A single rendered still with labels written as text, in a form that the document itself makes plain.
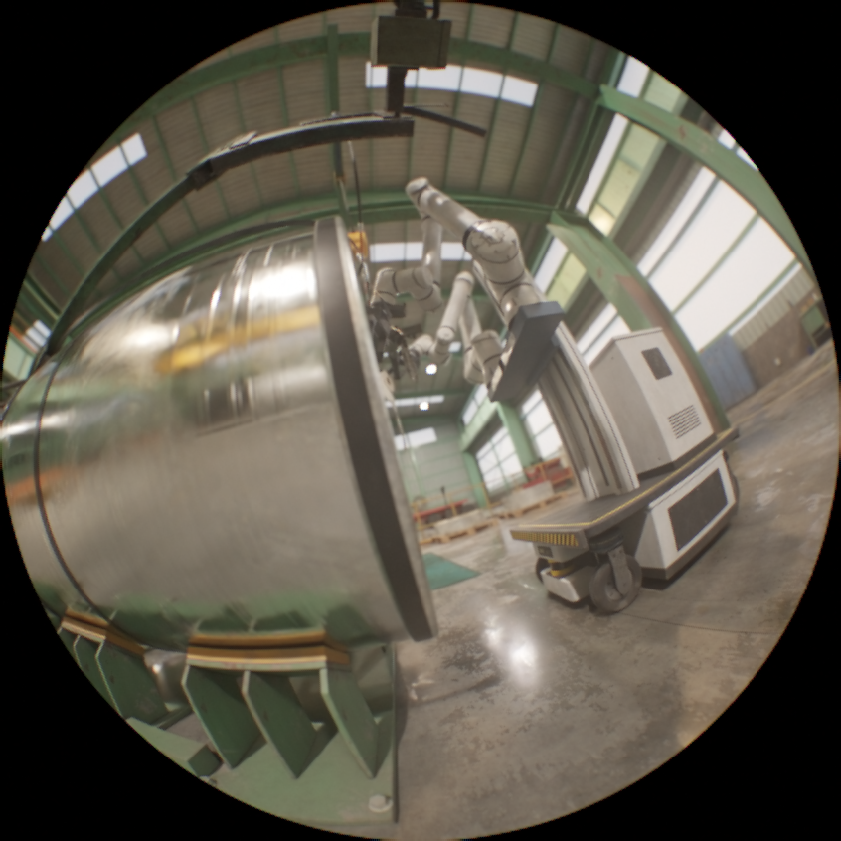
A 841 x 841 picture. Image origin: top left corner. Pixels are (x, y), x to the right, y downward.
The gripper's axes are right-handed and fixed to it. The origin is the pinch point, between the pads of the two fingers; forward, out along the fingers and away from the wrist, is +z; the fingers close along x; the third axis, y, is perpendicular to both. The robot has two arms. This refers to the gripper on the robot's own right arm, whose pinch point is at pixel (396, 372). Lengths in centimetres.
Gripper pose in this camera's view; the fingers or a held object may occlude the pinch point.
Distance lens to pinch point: 148.3
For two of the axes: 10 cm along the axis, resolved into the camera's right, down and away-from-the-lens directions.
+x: 8.6, 2.8, -4.2
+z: -4.9, 6.5, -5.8
